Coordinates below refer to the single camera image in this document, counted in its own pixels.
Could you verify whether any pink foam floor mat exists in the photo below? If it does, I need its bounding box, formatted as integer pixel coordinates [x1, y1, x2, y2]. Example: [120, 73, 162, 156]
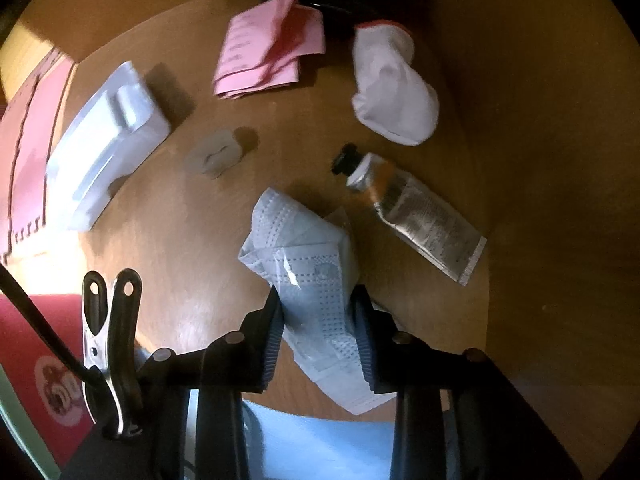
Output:
[10, 52, 76, 256]
[0, 110, 21, 261]

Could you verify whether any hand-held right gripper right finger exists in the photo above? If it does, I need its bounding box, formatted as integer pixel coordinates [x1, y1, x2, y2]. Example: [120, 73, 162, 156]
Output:
[350, 284, 581, 480]

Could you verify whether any metal spring clip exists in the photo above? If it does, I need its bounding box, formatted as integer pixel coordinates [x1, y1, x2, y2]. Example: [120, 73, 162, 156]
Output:
[81, 268, 146, 441]

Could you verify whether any metal cream tube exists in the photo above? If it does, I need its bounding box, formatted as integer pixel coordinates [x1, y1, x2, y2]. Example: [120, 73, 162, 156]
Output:
[332, 143, 488, 288]

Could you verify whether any white plastic packaging tray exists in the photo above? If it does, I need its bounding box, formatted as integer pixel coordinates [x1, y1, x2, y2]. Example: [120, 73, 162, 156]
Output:
[45, 61, 172, 232]

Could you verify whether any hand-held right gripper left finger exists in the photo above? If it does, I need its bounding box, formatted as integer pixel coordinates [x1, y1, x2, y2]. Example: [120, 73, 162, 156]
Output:
[135, 285, 286, 480]

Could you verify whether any pink cloth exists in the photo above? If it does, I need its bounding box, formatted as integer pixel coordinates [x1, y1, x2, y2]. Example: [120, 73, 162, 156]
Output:
[212, 0, 326, 101]

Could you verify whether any red bin with green rim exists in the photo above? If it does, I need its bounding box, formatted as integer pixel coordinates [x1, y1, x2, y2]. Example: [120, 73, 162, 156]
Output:
[0, 292, 101, 480]

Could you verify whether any white sock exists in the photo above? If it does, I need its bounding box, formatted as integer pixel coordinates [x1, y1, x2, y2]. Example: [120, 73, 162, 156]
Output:
[350, 19, 441, 147]

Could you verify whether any black cable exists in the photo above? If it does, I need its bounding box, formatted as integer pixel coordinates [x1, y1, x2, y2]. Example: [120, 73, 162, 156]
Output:
[0, 262, 116, 411]

